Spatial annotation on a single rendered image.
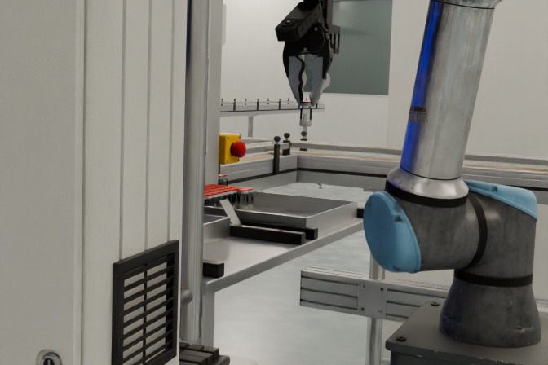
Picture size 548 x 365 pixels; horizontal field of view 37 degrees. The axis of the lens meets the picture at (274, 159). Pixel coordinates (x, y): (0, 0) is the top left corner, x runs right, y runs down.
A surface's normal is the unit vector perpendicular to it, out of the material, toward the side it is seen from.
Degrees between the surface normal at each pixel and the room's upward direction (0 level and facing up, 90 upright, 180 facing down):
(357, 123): 90
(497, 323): 73
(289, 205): 90
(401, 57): 90
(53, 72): 90
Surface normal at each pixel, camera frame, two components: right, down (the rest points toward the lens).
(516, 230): 0.39, 0.09
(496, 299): -0.12, -0.22
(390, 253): -0.93, 0.13
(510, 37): -0.44, 0.07
